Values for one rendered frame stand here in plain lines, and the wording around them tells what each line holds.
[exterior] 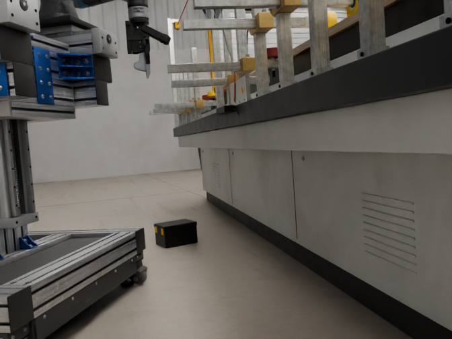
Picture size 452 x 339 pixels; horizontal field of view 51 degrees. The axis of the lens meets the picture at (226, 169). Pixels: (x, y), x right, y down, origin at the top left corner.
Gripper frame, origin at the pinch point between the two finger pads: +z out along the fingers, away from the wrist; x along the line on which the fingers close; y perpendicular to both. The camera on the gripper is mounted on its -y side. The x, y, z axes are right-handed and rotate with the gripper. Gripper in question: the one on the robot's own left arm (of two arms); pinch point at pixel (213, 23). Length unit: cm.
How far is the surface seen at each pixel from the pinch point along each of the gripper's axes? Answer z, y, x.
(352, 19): 12, 51, 31
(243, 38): 4.8, -3.8, 12.4
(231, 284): 101, 0, 0
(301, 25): 7.2, 24.9, 25.3
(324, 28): 19, 71, 13
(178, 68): 16.3, 0.0, -14.6
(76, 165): 74, -752, -133
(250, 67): 17.5, 3.5, 12.3
